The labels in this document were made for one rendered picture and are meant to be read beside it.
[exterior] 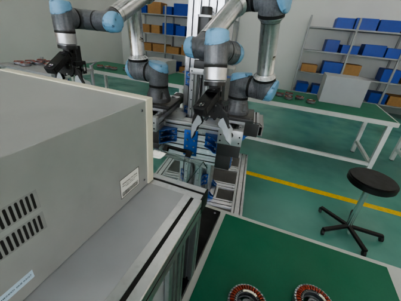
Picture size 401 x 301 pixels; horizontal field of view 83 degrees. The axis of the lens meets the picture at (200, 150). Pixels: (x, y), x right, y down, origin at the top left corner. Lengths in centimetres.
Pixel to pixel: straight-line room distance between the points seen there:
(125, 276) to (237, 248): 59
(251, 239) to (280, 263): 13
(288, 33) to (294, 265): 657
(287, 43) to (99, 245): 694
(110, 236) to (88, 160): 15
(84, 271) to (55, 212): 10
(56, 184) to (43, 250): 9
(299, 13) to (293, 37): 56
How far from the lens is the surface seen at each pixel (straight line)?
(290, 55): 714
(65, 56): 112
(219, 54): 74
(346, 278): 102
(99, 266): 42
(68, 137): 35
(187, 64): 155
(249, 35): 725
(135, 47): 148
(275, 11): 114
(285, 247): 99
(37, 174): 34
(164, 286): 52
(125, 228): 46
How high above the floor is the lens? 145
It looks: 28 degrees down
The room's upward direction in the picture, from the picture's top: 6 degrees clockwise
